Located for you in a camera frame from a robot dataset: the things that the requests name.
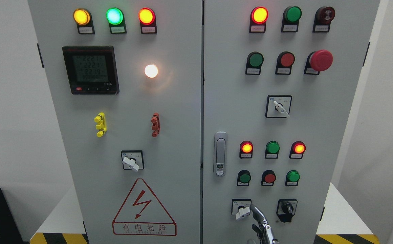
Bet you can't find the dark red buzzer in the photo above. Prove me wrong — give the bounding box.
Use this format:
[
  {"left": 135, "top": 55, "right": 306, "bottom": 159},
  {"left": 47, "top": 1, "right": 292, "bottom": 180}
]
[{"left": 313, "top": 6, "right": 335, "bottom": 33}]

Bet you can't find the left grey cabinet door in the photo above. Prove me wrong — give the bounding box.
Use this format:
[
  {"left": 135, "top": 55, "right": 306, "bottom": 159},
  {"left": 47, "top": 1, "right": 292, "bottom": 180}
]
[{"left": 28, "top": 0, "right": 202, "bottom": 244}]

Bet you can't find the white platform with hazard stripes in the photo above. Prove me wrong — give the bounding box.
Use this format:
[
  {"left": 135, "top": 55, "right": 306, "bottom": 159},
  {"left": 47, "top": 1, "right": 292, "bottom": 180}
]
[{"left": 30, "top": 184, "right": 379, "bottom": 244}]

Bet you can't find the black selector switch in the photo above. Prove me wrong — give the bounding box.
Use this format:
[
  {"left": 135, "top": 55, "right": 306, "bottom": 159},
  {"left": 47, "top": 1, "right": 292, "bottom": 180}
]
[{"left": 276, "top": 199, "right": 298, "bottom": 223}]

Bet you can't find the silver door swing handle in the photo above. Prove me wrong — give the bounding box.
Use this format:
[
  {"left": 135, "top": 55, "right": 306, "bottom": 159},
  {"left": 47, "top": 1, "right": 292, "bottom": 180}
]
[{"left": 214, "top": 131, "right": 227, "bottom": 176}]

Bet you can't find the green push button lower right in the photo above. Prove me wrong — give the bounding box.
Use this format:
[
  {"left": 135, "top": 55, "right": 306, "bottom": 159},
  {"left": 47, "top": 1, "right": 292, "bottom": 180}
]
[{"left": 285, "top": 170, "right": 300, "bottom": 186}]

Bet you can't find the green push button upper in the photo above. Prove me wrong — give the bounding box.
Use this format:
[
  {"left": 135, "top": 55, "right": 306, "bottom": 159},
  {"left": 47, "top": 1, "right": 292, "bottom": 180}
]
[{"left": 245, "top": 52, "right": 263, "bottom": 75}]

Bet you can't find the right grey cabinet door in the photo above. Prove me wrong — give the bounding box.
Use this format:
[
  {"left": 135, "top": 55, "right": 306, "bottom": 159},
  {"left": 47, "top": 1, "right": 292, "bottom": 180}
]
[{"left": 201, "top": 0, "right": 379, "bottom": 244}]

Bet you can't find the red electric hazard warning sticker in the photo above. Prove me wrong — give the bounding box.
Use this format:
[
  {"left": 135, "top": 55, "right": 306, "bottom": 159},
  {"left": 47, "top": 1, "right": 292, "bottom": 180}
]
[{"left": 112, "top": 178, "right": 177, "bottom": 236}]

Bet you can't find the green lit indicator light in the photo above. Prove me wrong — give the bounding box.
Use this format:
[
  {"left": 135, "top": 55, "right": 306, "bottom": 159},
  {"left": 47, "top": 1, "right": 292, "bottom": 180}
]
[{"left": 106, "top": 7, "right": 127, "bottom": 34}]

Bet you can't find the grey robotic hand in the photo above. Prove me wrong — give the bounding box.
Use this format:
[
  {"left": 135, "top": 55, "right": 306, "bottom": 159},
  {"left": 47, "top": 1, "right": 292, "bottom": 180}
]
[{"left": 249, "top": 204, "right": 279, "bottom": 244}]

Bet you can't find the red terminal connector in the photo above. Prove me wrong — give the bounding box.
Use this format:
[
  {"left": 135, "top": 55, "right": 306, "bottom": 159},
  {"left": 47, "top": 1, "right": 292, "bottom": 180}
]
[{"left": 151, "top": 113, "right": 160, "bottom": 138}]

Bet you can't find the green indicator light top right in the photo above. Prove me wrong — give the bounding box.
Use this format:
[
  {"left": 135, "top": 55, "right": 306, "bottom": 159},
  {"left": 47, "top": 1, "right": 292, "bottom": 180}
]
[{"left": 281, "top": 6, "right": 302, "bottom": 33}]

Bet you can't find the red push button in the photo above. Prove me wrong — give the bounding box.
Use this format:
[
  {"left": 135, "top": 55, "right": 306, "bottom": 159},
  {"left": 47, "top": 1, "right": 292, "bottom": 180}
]
[
  {"left": 260, "top": 170, "right": 276, "bottom": 186},
  {"left": 275, "top": 51, "right": 295, "bottom": 75}
]

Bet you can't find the lower white selector switch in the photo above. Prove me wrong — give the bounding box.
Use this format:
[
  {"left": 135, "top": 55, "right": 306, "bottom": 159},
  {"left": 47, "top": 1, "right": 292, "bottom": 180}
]
[{"left": 231, "top": 198, "right": 252, "bottom": 220}]

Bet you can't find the left door white selector switch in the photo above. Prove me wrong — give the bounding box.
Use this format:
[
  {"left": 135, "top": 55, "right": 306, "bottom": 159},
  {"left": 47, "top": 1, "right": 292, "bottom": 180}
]
[{"left": 121, "top": 150, "right": 144, "bottom": 172}]

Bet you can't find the orange indicator light right door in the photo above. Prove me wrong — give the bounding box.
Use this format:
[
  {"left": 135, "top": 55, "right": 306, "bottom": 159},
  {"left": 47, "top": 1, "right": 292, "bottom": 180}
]
[{"left": 249, "top": 6, "right": 269, "bottom": 33}]

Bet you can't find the red push button lower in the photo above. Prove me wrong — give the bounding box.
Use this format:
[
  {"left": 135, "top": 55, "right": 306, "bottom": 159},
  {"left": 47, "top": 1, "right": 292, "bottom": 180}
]
[{"left": 260, "top": 170, "right": 276, "bottom": 186}]

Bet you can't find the orange indicator light middle left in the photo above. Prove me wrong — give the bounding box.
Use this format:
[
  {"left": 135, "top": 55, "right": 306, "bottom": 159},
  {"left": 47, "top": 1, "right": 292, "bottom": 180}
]
[{"left": 239, "top": 141, "right": 253, "bottom": 159}]

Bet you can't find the upper right white selector switch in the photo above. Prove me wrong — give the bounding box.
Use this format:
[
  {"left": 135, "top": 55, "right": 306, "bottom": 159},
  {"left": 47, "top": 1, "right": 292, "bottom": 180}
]
[{"left": 265, "top": 95, "right": 292, "bottom": 118}]

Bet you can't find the grey cabinet door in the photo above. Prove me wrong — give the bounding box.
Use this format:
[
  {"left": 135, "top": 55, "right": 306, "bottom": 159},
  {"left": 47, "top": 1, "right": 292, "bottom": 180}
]
[
  {"left": 201, "top": 0, "right": 379, "bottom": 244},
  {"left": 28, "top": 0, "right": 202, "bottom": 244}
]

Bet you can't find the orange indicator light left door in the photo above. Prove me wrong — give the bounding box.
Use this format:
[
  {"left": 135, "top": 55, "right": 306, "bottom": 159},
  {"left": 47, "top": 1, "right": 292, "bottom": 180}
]
[{"left": 138, "top": 7, "right": 157, "bottom": 34}]

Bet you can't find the red push button upper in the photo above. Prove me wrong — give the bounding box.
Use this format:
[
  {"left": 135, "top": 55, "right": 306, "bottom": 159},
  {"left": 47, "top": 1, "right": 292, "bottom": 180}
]
[{"left": 275, "top": 51, "right": 295, "bottom": 75}]

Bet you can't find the white lit indicator light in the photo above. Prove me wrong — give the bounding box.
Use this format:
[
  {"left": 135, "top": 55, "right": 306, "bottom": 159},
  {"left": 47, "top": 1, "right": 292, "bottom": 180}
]
[{"left": 144, "top": 64, "right": 159, "bottom": 78}]

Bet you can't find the orange indicator light door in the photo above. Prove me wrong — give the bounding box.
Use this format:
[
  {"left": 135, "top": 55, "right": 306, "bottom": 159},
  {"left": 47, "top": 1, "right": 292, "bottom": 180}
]
[
  {"left": 249, "top": 6, "right": 269, "bottom": 33},
  {"left": 138, "top": 7, "right": 157, "bottom": 34}
]

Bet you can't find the yellow indicator light top left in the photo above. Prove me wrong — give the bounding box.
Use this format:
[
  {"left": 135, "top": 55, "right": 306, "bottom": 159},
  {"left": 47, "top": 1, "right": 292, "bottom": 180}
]
[{"left": 73, "top": 8, "right": 95, "bottom": 34}]

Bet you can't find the green push button lower left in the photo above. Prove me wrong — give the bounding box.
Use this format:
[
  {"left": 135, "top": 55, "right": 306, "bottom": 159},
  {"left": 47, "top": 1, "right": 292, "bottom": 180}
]
[{"left": 236, "top": 170, "right": 252, "bottom": 186}]

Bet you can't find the red emergency stop mushroom button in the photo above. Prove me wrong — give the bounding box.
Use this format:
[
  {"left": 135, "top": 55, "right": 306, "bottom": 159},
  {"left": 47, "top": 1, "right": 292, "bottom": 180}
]
[{"left": 304, "top": 49, "right": 333, "bottom": 75}]

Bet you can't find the green push button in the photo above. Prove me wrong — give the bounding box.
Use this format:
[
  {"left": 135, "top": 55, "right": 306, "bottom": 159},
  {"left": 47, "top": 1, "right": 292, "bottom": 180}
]
[
  {"left": 236, "top": 170, "right": 252, "bottom": 186},
  {"left": 245, "top": 52, "right": 263, "bottom": 75},
  {"left": 285, "top": 170, "right": 300, "bottom": 186}
]

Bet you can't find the black digital power meter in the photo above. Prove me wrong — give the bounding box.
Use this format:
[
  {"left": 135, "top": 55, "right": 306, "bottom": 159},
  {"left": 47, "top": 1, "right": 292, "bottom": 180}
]
[{"left": 62, "top": 46, "right": 119, "bottom": 95}]

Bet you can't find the green indicator light middle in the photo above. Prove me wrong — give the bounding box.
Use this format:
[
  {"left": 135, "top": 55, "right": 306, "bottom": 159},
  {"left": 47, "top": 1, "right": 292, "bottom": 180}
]
[{"left": 265, "top": 141, "right": 280, "bottom": 159}]

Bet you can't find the yellow terminal connector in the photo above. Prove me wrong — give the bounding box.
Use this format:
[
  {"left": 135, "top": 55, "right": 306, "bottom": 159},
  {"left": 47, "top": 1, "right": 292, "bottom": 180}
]
[{"left": 94, "top": 112, "right": 107, "bottom": 138}]

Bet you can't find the orange indicator light middle right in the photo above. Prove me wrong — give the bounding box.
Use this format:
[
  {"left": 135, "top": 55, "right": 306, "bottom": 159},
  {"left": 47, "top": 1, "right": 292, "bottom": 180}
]
[{"left": 289, "top": 141, "right": 306, "bottom": 159}]

